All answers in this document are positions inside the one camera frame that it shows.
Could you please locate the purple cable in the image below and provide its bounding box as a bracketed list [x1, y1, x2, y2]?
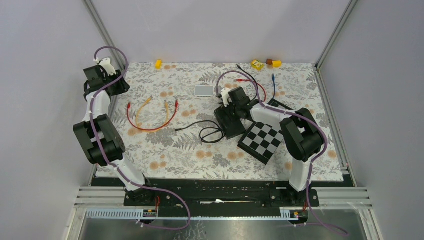
[89, 46, 192, 231]
[215, 70, 349, 237]

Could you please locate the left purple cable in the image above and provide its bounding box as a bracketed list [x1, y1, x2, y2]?
[89, 46, 192, 231]

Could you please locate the black ethernet cable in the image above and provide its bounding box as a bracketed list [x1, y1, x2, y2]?
[236, 63, 259, 100]

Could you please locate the yellow block left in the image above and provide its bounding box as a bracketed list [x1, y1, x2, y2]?
[154, 59, 163, 70]

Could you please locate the black router box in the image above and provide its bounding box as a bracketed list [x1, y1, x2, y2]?
[214, 111, 246, 140]

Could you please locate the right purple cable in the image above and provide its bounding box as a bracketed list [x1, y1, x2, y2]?
[215, 70, 349, 237]

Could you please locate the checkered chess board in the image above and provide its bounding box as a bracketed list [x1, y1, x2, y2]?
[237, 106, 284, 165]

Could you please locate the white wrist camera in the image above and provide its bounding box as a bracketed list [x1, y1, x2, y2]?
[95, 57, 117, 76]
[216, 87, 232, 107]

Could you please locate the yellow block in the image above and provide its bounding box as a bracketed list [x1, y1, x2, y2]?
[271, 60, 282, 68]
[154, 59, 163, 70]

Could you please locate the white network switch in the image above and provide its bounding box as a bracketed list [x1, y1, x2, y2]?
[194, 85, 214, 97]

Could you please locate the yellow patterned cube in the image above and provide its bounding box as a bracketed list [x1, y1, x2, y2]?
[250, 59, 265, 71]

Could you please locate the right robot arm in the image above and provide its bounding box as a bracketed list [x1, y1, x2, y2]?
[214, 87, 327, 206]

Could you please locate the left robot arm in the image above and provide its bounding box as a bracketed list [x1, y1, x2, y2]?
[73, 64, 155, 206]

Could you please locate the yellow block right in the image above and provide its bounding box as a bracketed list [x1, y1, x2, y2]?
[271, 60, 282, 68]

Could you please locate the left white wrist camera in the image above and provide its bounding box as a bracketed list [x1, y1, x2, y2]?
[95, 57, 117, 76]

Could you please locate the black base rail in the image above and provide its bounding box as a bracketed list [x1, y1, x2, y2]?
[91, 177, 353, 218]

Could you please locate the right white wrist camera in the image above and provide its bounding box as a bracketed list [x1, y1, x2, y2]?
[216, 87, 232, 107]

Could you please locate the yellow ethernet cable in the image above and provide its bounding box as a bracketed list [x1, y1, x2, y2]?
[135, 95, 170, 134]

